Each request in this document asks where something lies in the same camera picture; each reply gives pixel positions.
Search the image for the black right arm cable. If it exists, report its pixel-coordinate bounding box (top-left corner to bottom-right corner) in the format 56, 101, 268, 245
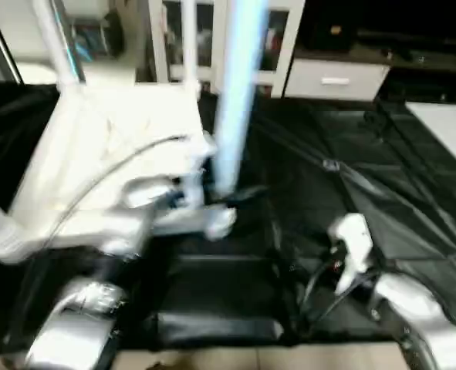
297, 254, 383, 332

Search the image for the light blue stand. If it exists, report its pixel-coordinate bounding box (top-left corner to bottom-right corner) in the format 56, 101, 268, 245
69, 15, 113, 66

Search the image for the white plastic table top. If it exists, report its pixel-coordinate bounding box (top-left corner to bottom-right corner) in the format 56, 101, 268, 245
0, 81, 240, 263

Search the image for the white drawer unit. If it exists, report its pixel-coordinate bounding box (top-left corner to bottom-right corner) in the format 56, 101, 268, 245
285, 58, 390, 101

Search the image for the white flat board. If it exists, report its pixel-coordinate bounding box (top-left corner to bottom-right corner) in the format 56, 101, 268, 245
405, 100, 456, 182

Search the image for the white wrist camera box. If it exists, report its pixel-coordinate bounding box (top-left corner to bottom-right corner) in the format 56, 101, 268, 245
326, 214, 375, 294
183, 131, 218, 186

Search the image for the black work mat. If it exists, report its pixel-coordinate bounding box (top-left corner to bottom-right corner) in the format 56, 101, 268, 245
0, 77, 456, 348

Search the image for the white glass door cabinet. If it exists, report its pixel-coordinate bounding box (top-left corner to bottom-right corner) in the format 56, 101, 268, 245
147, 0, 306, 97

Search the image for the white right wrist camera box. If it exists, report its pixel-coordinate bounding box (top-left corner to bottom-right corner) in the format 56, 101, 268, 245
326, 214, 375, 294

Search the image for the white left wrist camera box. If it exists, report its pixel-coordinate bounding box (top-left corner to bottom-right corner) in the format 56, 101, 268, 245
183, 131, 218, 186

